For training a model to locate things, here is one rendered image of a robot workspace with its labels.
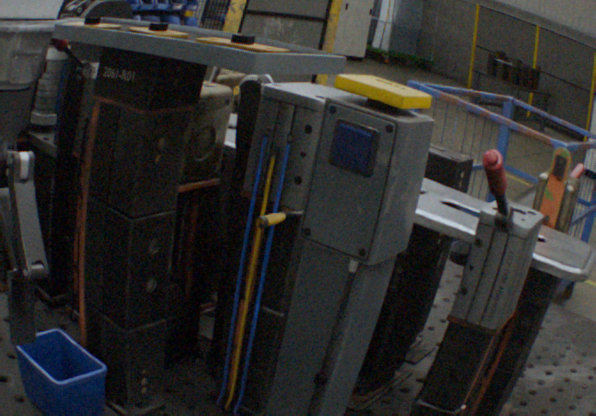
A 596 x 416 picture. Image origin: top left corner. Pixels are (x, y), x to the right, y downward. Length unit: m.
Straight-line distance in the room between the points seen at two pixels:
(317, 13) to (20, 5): 4.12
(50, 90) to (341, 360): 0.65
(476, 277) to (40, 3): 0.50
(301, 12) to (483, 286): 3.82
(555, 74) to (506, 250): 12.35
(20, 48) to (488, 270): 0.50
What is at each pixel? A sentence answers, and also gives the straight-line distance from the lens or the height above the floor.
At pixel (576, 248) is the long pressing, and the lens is 0.93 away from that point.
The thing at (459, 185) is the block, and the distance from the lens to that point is 1.11.
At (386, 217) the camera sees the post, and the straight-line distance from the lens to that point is 0.58.
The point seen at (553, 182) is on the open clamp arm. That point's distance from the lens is 1.03.
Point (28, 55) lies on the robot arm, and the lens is 0.54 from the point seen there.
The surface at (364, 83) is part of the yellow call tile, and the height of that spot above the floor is 1.16.
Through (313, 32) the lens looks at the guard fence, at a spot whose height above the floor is 0.95.
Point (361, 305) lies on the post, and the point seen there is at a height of 0.99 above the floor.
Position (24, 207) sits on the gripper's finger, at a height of 1.05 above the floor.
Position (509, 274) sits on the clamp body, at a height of 1.01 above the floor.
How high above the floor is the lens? 1.23
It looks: 16 degrees down
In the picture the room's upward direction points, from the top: 11 degrees clockwise
